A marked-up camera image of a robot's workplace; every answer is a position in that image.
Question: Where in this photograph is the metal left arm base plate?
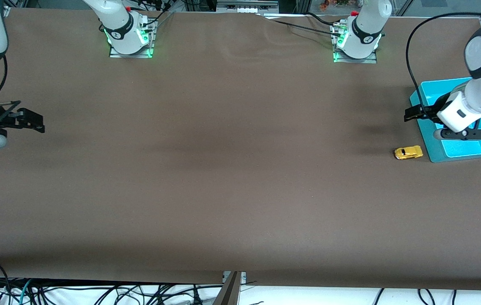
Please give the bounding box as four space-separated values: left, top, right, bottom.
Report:
332 23 378 64

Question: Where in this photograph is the dark metal bar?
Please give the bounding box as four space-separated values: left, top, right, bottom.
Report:
213 271 242 305

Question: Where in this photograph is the grey metal bracket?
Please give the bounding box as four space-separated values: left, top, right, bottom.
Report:
222 271 247 283

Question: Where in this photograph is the yellow beetle toy car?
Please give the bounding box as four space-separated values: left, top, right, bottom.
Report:
394 145 424 160

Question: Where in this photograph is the short black base cable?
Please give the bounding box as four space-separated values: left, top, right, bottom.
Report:
306 12 342 28

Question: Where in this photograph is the long black base cable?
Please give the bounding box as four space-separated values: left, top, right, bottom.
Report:
257 15 345 38

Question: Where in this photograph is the brown table cover sheet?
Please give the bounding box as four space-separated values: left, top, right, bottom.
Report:
0 8 481 291

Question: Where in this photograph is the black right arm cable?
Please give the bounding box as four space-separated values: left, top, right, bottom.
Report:
0 55 8 100

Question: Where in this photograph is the black right base cable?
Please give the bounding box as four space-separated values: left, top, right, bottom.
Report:
139 0 174 32

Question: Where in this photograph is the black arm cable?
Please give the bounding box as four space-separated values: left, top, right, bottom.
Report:
0 55 8 100
406 12 481 111

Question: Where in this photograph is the teal cable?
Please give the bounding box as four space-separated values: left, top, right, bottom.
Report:
19 279 34 305

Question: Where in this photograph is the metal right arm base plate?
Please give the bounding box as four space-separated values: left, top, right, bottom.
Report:
109 19 155 58

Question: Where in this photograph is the orange patterned object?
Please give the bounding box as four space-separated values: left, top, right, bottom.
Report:
319 0 351 10

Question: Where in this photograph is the grey equipment box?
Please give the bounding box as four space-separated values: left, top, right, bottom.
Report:
216 0 280 13

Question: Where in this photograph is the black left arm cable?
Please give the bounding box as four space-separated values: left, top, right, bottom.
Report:
406 12 481 111

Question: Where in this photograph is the teal plastic storage bin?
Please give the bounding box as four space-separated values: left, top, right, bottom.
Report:
409 77 481 163

